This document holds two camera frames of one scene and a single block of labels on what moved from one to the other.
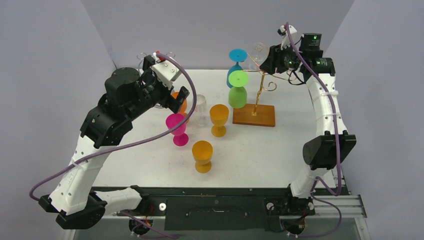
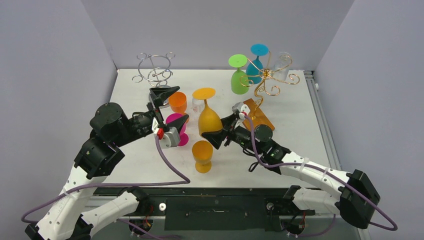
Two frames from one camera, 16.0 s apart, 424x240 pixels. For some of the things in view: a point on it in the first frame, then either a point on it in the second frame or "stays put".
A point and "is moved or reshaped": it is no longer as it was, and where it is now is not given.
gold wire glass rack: (257, 114) is moved or reshaped
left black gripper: (168, 100) -> (158, 97)
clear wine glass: (258, 53) is moved or reshaped
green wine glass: (237, 94) is moved or reshaped
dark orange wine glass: (183, 106) stays put
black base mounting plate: (224, 209) stays put
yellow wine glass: (219, 114) is moved or reshaped
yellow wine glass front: (202, 151) stays put
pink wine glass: (180, 138) stays put
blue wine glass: (237, 55) -> (254, 69)
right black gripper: (269, 60) -> (228, 131)
